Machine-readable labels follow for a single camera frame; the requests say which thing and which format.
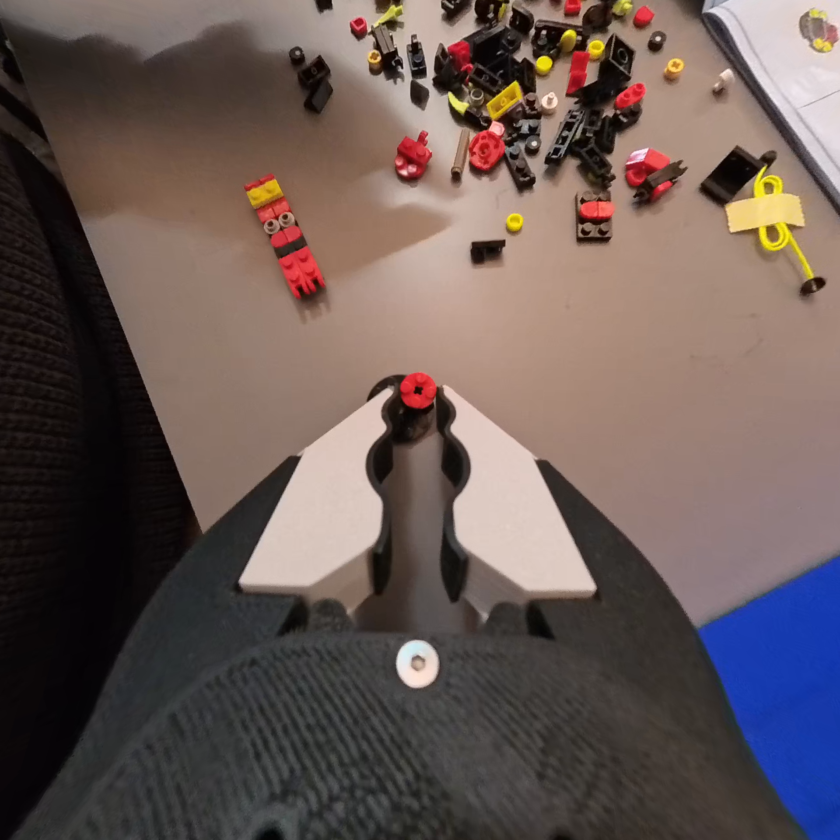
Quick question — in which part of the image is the person's left forearm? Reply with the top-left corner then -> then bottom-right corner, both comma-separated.
0,20 -> 202,840

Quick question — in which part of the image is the black lego slope brick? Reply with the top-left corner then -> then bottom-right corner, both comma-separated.
700,145 -> 763,203

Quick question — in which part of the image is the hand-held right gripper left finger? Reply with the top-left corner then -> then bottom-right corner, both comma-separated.
238,388 -> 403,602

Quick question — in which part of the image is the instruction booklet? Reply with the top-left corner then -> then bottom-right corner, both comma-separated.
701,0 -> 840,215

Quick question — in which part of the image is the red rounded lego plate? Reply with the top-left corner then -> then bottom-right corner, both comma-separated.
468,129 -> 508,173

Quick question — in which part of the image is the blue plastic bin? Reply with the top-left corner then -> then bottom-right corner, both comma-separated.
697,554 -> 840,840

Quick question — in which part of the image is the black round lego plate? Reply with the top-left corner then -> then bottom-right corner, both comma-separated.
366,373 -> 439,446

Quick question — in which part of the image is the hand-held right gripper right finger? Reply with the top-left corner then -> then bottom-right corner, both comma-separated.
436,385 -> 599,603

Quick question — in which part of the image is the red black lego claw assembly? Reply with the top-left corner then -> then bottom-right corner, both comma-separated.
623,147 -> 689,205

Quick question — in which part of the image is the yellow string with tape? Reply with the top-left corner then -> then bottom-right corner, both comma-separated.
724,151 -> 828,298

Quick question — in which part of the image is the pile of lego pieces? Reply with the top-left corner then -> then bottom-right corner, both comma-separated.
348,0 -> 657,193

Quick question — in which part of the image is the red yellow lego assembly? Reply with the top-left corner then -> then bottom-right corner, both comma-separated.
243,173 -> 328,301

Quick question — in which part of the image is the black plate with red tile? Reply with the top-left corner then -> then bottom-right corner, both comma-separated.
575,190 -> 616,244

